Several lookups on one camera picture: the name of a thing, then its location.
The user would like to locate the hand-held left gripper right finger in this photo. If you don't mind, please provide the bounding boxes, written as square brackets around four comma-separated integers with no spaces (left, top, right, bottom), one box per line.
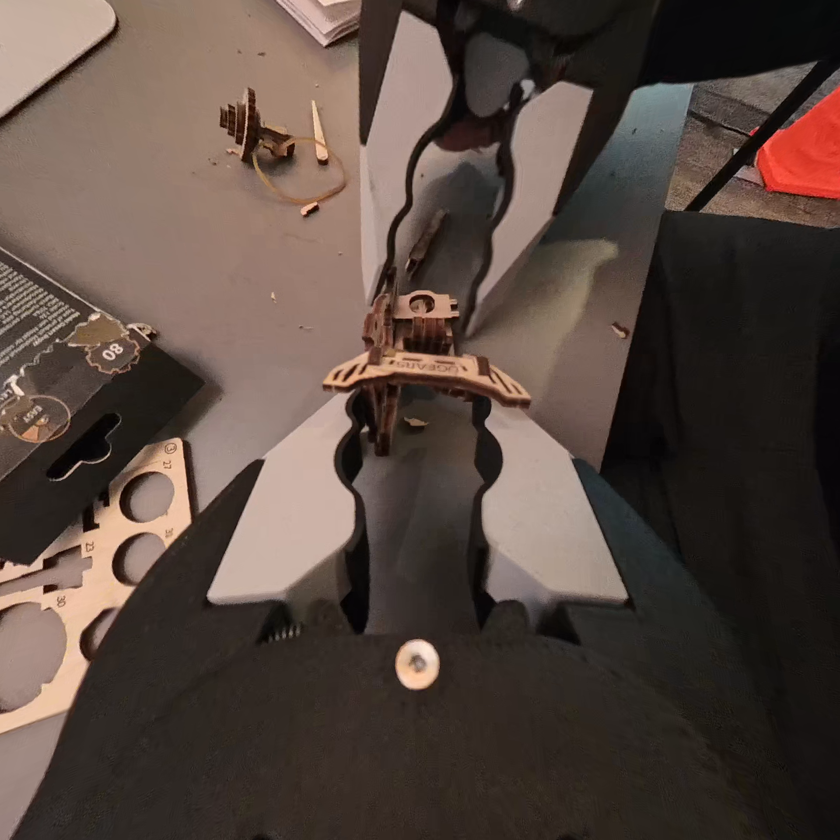
[468,394,631,635]

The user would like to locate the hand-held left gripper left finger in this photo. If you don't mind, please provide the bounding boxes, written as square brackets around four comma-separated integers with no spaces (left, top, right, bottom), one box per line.
[207,392,370,635]

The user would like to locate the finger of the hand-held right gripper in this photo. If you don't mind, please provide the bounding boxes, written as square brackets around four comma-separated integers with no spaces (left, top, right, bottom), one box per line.
[358,10,460,303]
[458,84,593,337]

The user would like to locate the thin wooden lever part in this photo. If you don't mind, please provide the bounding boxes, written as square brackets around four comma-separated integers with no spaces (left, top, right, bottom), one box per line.
[406,209,448,273]

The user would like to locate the wooden buggy model assembly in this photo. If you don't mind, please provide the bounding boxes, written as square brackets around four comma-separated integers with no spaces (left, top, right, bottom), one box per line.
[323,269,532,458]

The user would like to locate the person's right forearm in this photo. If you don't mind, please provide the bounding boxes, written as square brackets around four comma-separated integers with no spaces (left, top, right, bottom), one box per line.
[633,0,840,89]

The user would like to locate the person's right hand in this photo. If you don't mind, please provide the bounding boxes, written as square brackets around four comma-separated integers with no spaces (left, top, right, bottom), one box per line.
[441,118,503,151]

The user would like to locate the tan rubber band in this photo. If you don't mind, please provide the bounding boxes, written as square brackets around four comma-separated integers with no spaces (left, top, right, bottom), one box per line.
[252,136,347,204]

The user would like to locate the stepped wooden gear stack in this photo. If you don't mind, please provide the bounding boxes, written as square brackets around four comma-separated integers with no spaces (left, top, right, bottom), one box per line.
[220,87,296,165]

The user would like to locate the small instruction booklet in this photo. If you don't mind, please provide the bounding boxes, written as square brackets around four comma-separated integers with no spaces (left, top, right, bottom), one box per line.
[276,0,362,48]

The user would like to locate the person's dark clothing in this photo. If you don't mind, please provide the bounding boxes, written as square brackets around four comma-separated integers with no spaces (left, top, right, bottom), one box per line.
[604,210,840,840]

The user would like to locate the black cardboard box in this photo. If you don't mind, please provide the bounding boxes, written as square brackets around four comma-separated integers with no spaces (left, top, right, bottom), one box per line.
[0,246,204,565]

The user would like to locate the black tripod stand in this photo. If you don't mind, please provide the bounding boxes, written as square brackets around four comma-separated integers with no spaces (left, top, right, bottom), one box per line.
[686,59,840,212]

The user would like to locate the scattered wood scraps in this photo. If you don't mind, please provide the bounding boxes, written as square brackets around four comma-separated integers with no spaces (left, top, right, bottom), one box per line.
[269,289,631,434]

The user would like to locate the orange-red plastic item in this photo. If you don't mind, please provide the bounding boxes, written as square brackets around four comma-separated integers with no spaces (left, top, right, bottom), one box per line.
[755,88,840,201]

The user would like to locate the laser-cut plywood part sheet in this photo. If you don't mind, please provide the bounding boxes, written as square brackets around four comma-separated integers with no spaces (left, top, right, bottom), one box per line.
[0,438,194,735]

